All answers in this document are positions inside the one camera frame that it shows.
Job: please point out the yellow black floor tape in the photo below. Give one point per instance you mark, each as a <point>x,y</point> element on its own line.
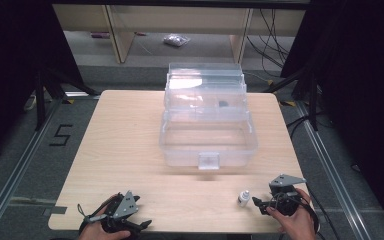
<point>287,103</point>
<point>68,101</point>

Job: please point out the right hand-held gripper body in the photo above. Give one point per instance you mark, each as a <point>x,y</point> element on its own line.
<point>285,196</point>

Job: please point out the person's left hand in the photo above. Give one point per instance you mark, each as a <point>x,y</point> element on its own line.
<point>96,230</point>

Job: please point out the clear plastic bag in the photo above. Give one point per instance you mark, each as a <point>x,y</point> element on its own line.
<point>176,40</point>

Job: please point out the black metal stand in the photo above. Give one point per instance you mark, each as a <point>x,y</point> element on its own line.
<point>311,100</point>
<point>40,100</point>

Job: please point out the clear plastic storage box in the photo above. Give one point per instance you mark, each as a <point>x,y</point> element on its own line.
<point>208,140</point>

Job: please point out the person's right hand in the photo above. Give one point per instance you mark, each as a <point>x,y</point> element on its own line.
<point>296,223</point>

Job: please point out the black curtain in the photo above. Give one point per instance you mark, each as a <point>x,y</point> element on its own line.
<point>363,83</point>
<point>13,66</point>

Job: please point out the small white bottle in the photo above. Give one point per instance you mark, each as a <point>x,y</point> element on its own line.
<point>243,198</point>

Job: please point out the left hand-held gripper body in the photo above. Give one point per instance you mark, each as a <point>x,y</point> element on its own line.
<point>125,205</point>

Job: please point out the light wooden shelf unit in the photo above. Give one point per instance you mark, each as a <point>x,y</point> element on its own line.
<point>180,20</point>

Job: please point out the aluminium floor rail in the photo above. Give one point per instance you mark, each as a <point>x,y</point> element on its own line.
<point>16,170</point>
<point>333,166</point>

